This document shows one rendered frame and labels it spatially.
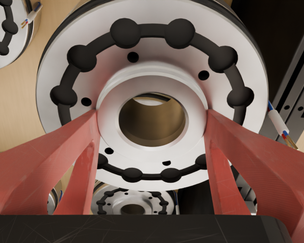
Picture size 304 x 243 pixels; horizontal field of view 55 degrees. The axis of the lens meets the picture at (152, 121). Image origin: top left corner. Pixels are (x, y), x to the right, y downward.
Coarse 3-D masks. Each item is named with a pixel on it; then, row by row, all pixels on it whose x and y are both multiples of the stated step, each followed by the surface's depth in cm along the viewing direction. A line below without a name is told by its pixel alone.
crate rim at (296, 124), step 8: (296, 104) 18; (296, 112) 18; (288, 120) 18; (296, 120) 18; (288, 128) 19; (296, 128) 19; (280, 136) 19; (296, 136) 19; (248, 192) 23; (248, 200) 24; (256, 200) 24; (256, 208) 24
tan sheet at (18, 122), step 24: (48, 0) 23; (72, 0) 23; (48, 24) 24; (0, 72) 27; (24, 72) 27; (0, 96) 29; (24, 96) 29; (0, 120) 30; (24, 120) 30; (0, 144) 32; (72, 168) 35
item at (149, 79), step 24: (144, 72) 11; (168, 72) 11; (120, 96) 12; (192, 96) 12; (120, 120) 13; (192, 120) 12; (120, 144) 13; (144, 144) 14; (168, 144) 13; (192, 144) 13
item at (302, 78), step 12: (300, 36) 15; (300, 48) 15; (288, 60) 16; (300, 60) 17; (288, 72) 16; (300, 72) 16; (276, 84) 17; (288, 84) 18; (300, 84) 17; (276, 96) 17; (288, 96) 17; (276, 108) 19; (288, 108) 18; (264, 120) 18; (264, 132) 19; (276, 132) 19; (240, 180) 22; (240, 192) 23
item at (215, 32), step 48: (144, 0) 10; (192, 0) 10; (48, 48) 11; (96, 48) 11; (144, 48) 11; (192, 48) 11; (240, 48) 11; (48, 96) 12; (96, 96) 12; (240, 96) 13
